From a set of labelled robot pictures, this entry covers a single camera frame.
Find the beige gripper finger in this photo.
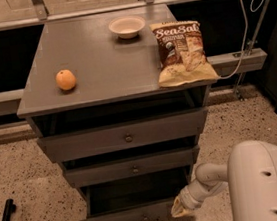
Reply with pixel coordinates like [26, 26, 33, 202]
[172, 208, 191, 218]
[171, 196, 184, 214]

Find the grey middle drawer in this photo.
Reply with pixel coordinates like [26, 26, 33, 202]
[64, 146, 199, 188]

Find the grey top drawer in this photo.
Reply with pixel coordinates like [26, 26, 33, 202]
[38, 108, 207, 163]

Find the white cable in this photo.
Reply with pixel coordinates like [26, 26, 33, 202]
[210, 0, 277, 80]

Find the grey wooden drawer cabinet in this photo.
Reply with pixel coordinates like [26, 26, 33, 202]
[5, 0, 232, 211]

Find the grey drawer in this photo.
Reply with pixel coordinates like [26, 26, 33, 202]
[38, 108, 207, 163]
[81, 166, 191, 221]
[64, 146, 199, 188]

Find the sea salt chips bag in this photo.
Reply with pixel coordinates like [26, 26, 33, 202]
[149, 20, 218, 88]

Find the orange fruit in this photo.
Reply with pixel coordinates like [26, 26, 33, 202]
[55, 69, 77, 91]

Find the metal diagonal pole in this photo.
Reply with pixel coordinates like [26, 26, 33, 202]
[222, 0, 277, 102]

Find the white paper bowl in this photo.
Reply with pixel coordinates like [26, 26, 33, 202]
[108, 15, 146, 40]

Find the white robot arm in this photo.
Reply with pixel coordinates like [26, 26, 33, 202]
[171, 140, 277, 221]

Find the grey bottom drawer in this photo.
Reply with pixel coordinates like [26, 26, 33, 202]
[81, 166, 191, 221]

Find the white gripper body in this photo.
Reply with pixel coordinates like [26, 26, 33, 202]
[179, 180, 209, 211]

